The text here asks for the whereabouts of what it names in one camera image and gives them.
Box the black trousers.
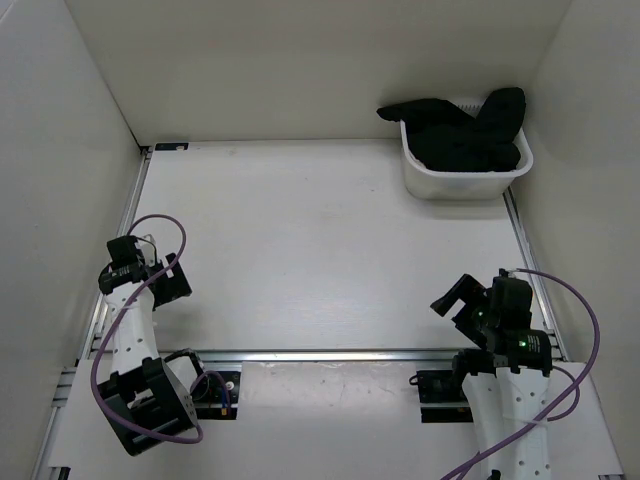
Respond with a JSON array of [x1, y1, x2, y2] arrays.
[[377, 87, 526, 173]]

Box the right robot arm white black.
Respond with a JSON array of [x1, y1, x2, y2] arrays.
[[431, 272, 552, 479]]

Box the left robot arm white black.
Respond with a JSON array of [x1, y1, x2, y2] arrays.
[[97, 235, 210, 436]]

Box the white plastic basket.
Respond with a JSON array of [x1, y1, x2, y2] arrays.
[[399, 121, 533, 200]]

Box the black label sticker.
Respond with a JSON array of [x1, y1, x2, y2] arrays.
[[154, 142, 189, 151]]

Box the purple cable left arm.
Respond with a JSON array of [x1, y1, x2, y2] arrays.
[[91, 213, 205, 444]]

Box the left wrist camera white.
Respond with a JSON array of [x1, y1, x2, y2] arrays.
[[136, 235, 158, 266]]

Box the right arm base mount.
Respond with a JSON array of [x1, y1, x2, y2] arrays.
[[409, 370, 473, 424]]

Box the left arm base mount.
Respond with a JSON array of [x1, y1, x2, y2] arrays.
[[190, 371, 241, 420]]

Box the aluminium frame rail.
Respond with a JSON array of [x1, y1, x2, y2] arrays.
[[29, 144, 626, 480]]

